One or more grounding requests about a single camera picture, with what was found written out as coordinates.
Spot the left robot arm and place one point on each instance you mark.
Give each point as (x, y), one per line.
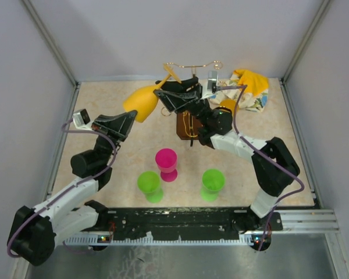
(36, 231)

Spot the pink wine glass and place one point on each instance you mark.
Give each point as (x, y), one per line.
(166, 161)

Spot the aluminium frame post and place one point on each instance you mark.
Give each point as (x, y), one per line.
(49, 41)
(304, 43)

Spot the patterned crumpled cloth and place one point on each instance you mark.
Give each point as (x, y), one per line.
(255, 95)

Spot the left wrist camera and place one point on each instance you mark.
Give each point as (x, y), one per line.
(81, 120)

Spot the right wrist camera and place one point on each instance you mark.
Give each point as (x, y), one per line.
(210, 85)

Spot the aluminium frame post right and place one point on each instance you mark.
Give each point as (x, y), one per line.
(304, 43)

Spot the yellow wine glass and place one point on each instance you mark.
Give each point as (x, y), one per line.
(229, 105)
(144, 100)

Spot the green wine glass left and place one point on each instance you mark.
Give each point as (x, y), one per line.
(149, 184)

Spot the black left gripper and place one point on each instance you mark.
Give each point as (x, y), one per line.
(116, 128)

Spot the green wine glass right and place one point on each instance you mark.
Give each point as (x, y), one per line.
(213, 181)

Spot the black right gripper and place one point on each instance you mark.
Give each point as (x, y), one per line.
(175, 100)

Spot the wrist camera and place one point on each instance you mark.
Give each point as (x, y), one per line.
(210, 85)
(81, 120)

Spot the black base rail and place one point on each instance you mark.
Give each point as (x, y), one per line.
(177, 226)

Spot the green wine glass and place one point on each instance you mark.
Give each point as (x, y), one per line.
(149, 184)
(213, 181)

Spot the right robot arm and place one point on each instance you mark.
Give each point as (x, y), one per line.
(274, 165)

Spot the gold black wine glass rack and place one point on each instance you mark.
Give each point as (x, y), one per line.
(185, 122)

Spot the aluminium frame post left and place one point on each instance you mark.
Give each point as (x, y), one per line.
(49, 41)

